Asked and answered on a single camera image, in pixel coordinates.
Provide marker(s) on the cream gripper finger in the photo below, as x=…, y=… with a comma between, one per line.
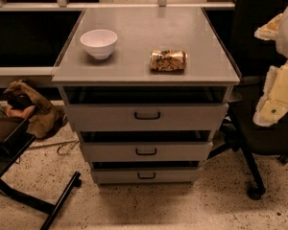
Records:
x=269, y=31
x=273, y=104

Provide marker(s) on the grey bottom drawer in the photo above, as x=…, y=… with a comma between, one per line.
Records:
x=144, y=176

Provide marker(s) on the grey drawer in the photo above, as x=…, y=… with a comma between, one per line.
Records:
x=146, y=151
x=145, y=116
x=144, y=176

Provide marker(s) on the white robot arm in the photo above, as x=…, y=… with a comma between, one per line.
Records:
x=282, y=41

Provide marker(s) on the grey top drawer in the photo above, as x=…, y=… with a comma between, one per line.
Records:
x=145, y=116

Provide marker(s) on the grey drawer cabinet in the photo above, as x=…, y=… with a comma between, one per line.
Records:
x=125, y=77

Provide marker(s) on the grey middle drawer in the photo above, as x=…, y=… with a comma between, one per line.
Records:
x=146, y=151

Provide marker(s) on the black office chair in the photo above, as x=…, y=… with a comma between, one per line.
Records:
x=252, y=58

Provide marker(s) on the crushed golden can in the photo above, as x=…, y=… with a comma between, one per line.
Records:
x=168, y=60

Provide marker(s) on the white ceramic bowl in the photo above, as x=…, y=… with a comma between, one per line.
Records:
x=99, y=44

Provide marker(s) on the metal hook on floor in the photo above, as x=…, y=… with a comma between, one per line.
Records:
x=65, y=149

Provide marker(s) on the brown crumpled cloth bag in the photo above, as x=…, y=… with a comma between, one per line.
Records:
x=44, y=119

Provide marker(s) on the grey side desk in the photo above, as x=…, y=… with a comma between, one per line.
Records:
x=32, y=40

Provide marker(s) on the black table stand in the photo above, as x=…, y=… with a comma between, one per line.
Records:
x=14, y=140

